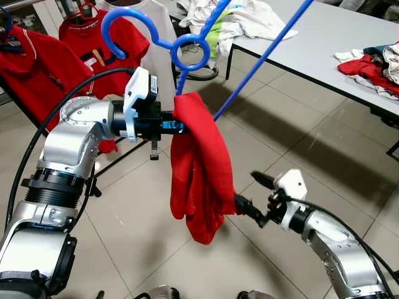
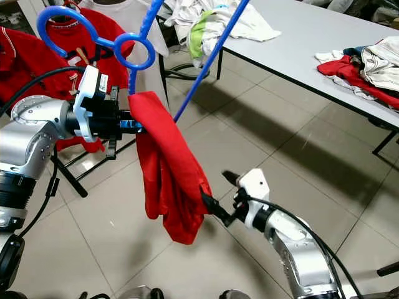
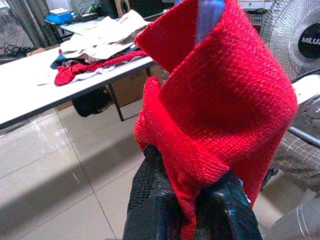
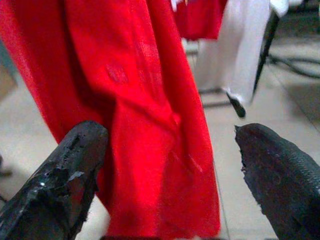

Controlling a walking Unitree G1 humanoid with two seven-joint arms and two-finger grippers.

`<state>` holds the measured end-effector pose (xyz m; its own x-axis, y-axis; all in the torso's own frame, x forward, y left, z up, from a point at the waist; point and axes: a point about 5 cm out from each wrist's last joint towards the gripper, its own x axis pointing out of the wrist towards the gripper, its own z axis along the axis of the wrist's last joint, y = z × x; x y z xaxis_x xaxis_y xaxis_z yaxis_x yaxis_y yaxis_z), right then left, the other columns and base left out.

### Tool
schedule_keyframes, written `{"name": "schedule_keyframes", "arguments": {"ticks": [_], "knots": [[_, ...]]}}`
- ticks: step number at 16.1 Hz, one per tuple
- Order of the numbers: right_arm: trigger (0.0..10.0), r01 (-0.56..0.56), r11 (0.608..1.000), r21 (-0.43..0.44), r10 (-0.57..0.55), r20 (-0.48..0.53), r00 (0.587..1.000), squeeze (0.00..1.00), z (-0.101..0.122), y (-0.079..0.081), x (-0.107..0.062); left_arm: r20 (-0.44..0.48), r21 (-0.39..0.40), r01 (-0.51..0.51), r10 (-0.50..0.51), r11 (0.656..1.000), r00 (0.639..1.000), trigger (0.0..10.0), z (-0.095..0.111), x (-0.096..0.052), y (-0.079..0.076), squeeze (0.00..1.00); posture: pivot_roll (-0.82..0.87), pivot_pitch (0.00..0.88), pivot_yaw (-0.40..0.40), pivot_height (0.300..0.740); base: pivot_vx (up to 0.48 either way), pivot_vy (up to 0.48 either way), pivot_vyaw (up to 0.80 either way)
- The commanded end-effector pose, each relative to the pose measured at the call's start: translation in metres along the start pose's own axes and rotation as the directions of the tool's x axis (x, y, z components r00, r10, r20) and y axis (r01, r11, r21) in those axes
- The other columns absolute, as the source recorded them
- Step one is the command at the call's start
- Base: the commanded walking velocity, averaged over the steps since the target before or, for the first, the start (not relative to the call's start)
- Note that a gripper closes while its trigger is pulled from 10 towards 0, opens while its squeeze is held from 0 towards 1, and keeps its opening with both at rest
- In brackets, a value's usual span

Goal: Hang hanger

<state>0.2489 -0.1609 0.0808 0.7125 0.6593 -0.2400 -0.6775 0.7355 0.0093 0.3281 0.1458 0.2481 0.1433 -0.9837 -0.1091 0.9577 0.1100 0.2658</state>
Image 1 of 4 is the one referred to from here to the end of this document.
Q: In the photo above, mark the white crumpled garment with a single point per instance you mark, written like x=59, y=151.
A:
x=262, y=25

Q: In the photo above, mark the lime green white garment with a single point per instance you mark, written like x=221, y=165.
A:
x=215, y=40

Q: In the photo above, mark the red garment under pile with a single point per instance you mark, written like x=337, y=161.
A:
x=368, y=68

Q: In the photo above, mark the blue jeans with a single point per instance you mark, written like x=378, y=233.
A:
x=374, y=50

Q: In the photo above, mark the blue plastic clothes hanger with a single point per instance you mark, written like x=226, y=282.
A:
x=166, y=43

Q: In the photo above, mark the red polo shirt white trim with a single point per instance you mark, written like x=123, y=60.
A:
x=37, y=75

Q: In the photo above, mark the thin blue clothes hanger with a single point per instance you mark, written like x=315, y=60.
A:
x=7, y=43

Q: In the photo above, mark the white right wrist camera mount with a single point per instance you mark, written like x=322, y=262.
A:
x=293, y=187

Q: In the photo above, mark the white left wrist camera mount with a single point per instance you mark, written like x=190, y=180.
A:
x=138, y=93

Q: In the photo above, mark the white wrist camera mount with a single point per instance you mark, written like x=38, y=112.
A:
x=138, y=93
x=293, y=187

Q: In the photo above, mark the red plastic clothes hanger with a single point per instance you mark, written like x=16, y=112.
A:
x=87, y=9

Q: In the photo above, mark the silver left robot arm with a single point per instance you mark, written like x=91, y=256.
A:
x=68, y=143

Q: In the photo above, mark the plain red shirt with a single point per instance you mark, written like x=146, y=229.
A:
x=199, y=174

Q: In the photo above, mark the red FILA T-shirt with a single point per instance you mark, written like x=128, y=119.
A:
x=87, y=45

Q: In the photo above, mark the grey left robot foot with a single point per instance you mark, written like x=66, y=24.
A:
x=156, y=293

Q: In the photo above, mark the white T-shirt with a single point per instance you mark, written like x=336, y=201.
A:
x=163, y=18

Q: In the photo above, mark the grey robot foot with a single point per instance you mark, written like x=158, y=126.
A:
x=255, y=294
x=156, y=293

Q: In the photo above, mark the large white table black legs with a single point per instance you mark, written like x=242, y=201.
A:
x=336, y=31

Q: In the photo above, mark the grey right robot foot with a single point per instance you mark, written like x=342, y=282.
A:
x=255, y=294

